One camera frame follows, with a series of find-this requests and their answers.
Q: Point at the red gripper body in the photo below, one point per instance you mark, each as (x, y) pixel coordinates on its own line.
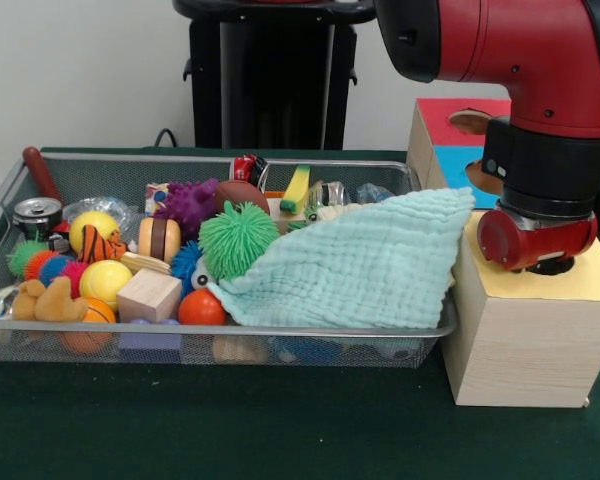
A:
(540, 245)

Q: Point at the light blue waffle cloth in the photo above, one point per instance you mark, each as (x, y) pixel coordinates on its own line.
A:
(355, 270)

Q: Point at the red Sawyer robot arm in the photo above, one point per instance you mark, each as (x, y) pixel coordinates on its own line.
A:
(530, 50)

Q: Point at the wooden box with three holes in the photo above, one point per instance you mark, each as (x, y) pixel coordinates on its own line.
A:
(530, 350)

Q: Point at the shallow metal mesh bin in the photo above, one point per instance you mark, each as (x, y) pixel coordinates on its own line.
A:
(205, 350)

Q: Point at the yellow toy banana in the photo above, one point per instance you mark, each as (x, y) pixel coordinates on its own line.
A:
(295, 190)

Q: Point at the large green spiky ball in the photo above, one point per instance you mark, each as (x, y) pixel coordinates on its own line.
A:
(235, 240)

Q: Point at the dark green table cloth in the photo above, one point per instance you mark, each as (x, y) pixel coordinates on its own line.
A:
(280, 425)

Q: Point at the red orange rubber ball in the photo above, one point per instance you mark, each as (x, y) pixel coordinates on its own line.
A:
(202, 307)

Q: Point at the purple rubber toy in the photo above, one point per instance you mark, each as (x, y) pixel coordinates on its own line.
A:
(190, 205)

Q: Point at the wooden toy burger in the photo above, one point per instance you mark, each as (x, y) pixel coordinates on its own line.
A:
(160, 240)

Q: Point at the wooden cube block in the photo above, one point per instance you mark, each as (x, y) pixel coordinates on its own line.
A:
(147, 295)

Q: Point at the yellow ball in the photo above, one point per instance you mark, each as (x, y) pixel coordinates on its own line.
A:
(105, 285)

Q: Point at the orange plush toy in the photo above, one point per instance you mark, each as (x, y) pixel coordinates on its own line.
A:
(50, 302)

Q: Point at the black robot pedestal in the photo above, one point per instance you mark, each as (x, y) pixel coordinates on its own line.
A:
(280, 75)

